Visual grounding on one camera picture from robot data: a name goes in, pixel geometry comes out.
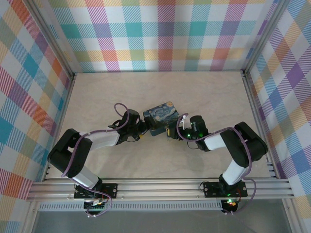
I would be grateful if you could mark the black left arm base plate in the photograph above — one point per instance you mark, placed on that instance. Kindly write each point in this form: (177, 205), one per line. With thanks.
(110, 190)

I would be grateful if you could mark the aluminium frame post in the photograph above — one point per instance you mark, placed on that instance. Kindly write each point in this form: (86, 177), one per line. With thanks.
(52, 38)
(263, 36)

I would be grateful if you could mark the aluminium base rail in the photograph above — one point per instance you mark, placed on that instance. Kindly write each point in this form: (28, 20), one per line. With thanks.
(158, 189)

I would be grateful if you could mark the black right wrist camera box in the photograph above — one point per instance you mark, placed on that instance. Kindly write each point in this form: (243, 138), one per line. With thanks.
(175, 132)

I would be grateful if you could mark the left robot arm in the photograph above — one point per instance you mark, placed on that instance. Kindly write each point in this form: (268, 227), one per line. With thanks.
(70, 155)

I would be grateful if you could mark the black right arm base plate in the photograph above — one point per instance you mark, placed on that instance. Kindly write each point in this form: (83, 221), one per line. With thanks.
(211, 189)

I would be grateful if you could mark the aluminium side rail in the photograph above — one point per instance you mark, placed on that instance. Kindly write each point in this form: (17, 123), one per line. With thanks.
(261, 126)
(60, 126)

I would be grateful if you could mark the starry night tin box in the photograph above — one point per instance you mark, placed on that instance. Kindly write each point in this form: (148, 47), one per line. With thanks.
(162, 114)

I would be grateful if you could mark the grey metal panel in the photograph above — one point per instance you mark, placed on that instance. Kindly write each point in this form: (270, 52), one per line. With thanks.
(158, 222)

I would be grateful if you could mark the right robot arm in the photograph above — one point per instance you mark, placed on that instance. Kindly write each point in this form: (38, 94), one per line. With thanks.
(247, 145)

